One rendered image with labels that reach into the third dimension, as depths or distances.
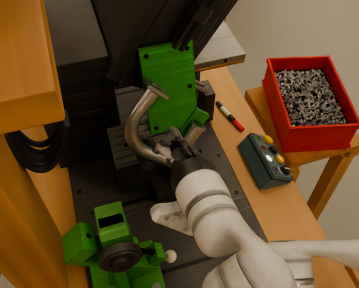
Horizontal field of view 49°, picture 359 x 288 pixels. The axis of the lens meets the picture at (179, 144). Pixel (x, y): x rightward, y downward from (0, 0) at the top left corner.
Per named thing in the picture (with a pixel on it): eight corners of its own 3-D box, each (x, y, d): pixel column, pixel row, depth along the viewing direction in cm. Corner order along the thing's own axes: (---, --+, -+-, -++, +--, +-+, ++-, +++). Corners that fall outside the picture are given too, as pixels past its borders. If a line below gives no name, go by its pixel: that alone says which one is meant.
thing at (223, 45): (222, 27, 112) (222, 18, 110) (244, 63, 103) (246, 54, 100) (84, 54, 105) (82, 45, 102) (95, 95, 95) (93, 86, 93)
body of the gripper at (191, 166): (235, 184, 60) (214, 148, 67) (196, 163, 55) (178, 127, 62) (204, 216, 62) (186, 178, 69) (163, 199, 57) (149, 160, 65)
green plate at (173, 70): (187, 106, 100) (181, 26, 87) (198, 123, 93) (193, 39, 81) (143, 117, 97) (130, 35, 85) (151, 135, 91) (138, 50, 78)
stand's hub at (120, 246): (141, 254, 72) (138, 235, 66) (145, 269, 70) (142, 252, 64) (100, 266, 71) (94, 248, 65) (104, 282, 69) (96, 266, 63)
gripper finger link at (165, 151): (180, 159, 60) (185, 156, 62) (159, 138, 61) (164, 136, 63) (171, 170, 61) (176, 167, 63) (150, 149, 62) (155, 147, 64)
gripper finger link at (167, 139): (166, 143, 61) (179, 139, 66) (158, 135, 61) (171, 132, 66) (155, 155, 61) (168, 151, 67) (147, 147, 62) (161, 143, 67)
